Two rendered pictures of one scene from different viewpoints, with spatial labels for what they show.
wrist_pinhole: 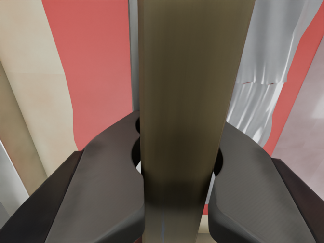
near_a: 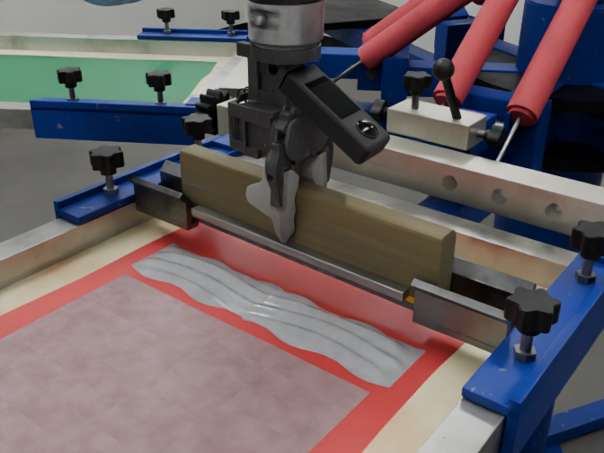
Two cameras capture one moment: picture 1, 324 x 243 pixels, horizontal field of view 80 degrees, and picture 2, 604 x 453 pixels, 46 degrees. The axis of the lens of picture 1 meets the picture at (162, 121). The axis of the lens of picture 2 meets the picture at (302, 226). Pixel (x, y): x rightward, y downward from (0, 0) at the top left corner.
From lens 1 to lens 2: 0.73 m
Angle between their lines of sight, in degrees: 47
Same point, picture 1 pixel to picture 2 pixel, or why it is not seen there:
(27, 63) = not seen: hidden behind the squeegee
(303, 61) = (250, 329)
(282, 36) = (281, 321)
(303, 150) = (158, 314)
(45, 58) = not seen: hidden behind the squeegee
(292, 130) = (190, 313)
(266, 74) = (262, 306)
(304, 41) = (265, 333)
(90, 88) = not seen: hidden behind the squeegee
